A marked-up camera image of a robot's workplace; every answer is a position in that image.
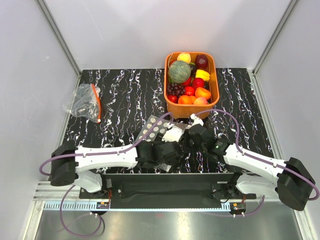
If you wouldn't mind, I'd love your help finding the green netted melon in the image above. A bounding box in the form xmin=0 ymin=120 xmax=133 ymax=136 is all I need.
xmin=168 ymin=60 xmax=191 ymax=84

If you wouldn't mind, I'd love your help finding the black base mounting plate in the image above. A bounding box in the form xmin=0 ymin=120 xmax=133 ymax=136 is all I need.
xmin=79 ymin=173 xmax=257 ymax=211

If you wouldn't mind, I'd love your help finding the red pomegranate fruit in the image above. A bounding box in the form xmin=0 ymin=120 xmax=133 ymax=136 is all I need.
xmin=192 ymin=77 xmax=205 ymax=89

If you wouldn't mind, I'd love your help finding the red tomato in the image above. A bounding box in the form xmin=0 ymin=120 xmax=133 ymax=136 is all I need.
xmin=184 ymin=86 xmax=196 ymax=96

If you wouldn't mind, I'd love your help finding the small red cherry fruit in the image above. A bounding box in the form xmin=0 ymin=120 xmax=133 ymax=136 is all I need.
xmin=167 ymin=94 xmax=179 ymax=104

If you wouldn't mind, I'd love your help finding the dark purple plum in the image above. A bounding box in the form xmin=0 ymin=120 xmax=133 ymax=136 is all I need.
xmin=189 ymin=62 xmax=197 ymax=76

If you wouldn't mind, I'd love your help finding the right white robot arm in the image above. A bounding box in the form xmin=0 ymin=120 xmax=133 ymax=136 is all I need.
xmin=181 ymin=124 xmax=316 ymax=211

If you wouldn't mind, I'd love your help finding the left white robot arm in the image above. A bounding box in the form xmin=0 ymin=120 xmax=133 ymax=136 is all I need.
xmin=50 ymin=140 xmax=182 ymax=198

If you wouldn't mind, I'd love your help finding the orange plastic basket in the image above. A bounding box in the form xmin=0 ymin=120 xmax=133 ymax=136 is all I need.
xmin=164 ymin=52 xmax=220 ymax=119

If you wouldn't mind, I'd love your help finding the pink orange peach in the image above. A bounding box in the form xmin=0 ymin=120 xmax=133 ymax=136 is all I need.
xmin=193 ymin=97 xmax=208 ymax=106

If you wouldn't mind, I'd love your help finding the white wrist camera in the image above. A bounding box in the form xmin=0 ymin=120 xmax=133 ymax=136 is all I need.
xmin=162 ymin=128 xmax=183 ymax=143
xmin=189 ymin=113 xmax=204 ymax=127

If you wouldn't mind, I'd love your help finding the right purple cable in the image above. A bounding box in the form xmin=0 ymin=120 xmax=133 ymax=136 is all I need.
xmin=193 ymin=109 xmax=320 ymax=202

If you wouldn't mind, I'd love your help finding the yellow bell pepper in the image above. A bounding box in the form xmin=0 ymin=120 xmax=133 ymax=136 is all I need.
xmin=195 ymin=69 xmax=210 ymax=82

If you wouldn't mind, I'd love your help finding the polka dot zip bag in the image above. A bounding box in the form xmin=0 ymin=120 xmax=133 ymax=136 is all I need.
xmin=134 ymin=115 xmax=190 ymax=173

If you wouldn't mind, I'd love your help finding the orange tangerine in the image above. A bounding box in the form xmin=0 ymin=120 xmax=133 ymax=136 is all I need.
xmin=177 ymin=95 xmax=197 ymax=105

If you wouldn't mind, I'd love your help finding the crumpled orange zip bag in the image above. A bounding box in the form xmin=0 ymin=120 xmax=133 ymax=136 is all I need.
xmin=63 ymin=83 xmax=102 ymax=124

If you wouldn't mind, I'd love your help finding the purple grape bunch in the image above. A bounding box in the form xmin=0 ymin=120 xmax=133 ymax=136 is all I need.
xmin=166 ymin=83 xmax=186 ymax=98

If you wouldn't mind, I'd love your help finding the orange bell pepper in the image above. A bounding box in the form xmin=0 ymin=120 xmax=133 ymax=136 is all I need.
xmin=195 ymin=87 xmax=211 ymax=100

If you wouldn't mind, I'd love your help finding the white slotted cable duct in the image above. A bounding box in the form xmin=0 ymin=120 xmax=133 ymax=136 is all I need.
xmin=43 ymin=201 xmax=110 ymax=211

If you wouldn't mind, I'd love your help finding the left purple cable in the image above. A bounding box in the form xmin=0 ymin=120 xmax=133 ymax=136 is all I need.
xmin=38 ymin=111 xmax=176 ymax=177

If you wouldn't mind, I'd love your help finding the dark red apple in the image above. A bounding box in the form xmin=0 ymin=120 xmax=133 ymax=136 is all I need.
xmin=195 ymin=54 xmax=209 ymax=70

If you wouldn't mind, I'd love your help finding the purple cable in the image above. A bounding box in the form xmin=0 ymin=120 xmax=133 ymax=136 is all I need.
xmin=38 ymin=111 xmax=176 ymax=177
xmin=193 ymin=109 xmax=320 ymax=202

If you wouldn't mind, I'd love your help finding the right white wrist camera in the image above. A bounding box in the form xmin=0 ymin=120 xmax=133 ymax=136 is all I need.
xmin=189 ymin=113 xmax=204 ymax=127

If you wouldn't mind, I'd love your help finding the yellow red peach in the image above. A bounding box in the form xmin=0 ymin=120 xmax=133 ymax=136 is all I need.
xmin=176 ymin=52 xmax=192 ymax=64

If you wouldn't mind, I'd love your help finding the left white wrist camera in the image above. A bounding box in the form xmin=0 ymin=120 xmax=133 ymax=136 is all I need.
xmin=162 ymin=128 xmax=183 ymax=143

